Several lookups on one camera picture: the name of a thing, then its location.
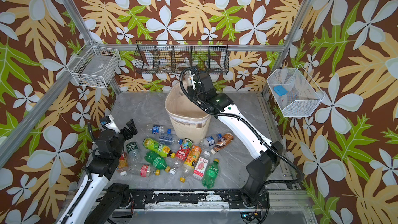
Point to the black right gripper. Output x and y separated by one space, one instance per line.
198 78

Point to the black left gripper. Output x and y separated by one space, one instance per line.
133 130

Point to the clear Pepsi bottle blue label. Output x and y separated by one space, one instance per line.
158 129

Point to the red gold label bottle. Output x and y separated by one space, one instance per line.
123 166

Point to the lime green label tea bottle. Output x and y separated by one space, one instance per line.
160 149

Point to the brown label bottle orange cap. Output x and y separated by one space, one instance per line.
222 143

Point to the pink white label bottle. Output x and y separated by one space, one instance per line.
201 165

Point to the green plastic bottle green cap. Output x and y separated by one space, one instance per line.
211 174

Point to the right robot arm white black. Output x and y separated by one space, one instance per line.
266 154

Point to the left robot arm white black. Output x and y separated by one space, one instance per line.
85 208

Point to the cream slatted plastic bin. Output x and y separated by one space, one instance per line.
188 120

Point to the soda water bottle blue cap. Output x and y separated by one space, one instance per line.
169 139

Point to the clear bottle red label yellow cap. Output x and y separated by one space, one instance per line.
143 170

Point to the green bottle yellow cap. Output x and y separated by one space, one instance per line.
158 162

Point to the clear bottle blue label right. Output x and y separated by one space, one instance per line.
210 140

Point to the orange label juice bottle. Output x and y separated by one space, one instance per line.
190 163

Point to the blue item in right basket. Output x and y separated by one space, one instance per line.
280 90

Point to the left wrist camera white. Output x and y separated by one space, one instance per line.
108 123

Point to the black wire wall basket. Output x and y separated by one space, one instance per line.
172 57

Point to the white wire basket left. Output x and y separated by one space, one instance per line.
94 65

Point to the white wire basket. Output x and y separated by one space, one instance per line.
304 94
94 65

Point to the aluminium frame rail left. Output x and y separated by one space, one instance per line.
18 135

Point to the aluminium frame rail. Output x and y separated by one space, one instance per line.
18 135
233 48

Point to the aluminium frame rail back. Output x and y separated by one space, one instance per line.
233 48

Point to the white wire basket right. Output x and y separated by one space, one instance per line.
304 94

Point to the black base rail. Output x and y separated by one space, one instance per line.
194 200

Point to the aluminium frame post back right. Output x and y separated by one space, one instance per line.
303 10

